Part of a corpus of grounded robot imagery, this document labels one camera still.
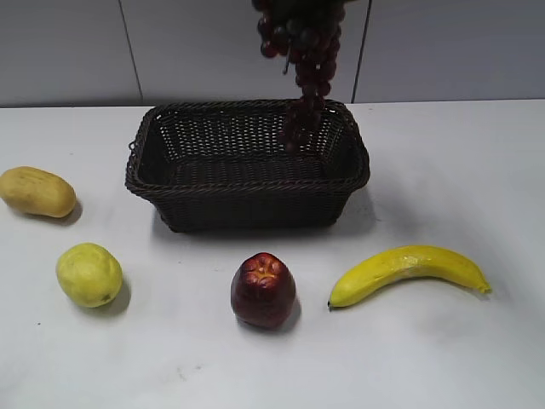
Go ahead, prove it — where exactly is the purple grape bunch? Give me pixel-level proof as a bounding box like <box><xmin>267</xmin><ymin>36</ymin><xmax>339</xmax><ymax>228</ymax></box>
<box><xmin>250</xmin><ymin>0</ymin><xmax>346</xmax><ymax>153</ymax></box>

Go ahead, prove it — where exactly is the dark woven wicker basket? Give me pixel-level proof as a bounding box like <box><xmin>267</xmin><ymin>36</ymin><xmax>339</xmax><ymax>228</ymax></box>
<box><xmin>125</xmin><ymin>100</ymin><xmax>370</xmax><ymax>233</ymax></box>

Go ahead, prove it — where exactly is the dark red apple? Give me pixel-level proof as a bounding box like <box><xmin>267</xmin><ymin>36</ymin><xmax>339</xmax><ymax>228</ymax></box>
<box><xmin>231</xmin><ymin>252</ymin><xmax>296</xmax><ymax>330</ymax></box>

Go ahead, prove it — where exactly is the yellow banana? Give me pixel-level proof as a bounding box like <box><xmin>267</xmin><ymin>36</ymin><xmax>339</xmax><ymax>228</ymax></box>
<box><xmin>328</xmin><ymin>245</ymin><xmax>491</xmax><ymax>309</ymax></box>

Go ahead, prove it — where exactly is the yellow-green lemon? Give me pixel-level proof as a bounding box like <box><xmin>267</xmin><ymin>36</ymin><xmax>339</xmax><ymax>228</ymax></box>
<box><xmin>55</xmin><ymin>243</ymin><xmax>123</xmax><ymax>308</ymax></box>

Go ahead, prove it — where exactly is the tan potato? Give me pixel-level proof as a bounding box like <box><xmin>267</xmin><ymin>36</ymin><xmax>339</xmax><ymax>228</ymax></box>
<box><xmin>1</xmin><ymin>166</ymin><xmax>77</xmax><ymax>218</ymax></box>

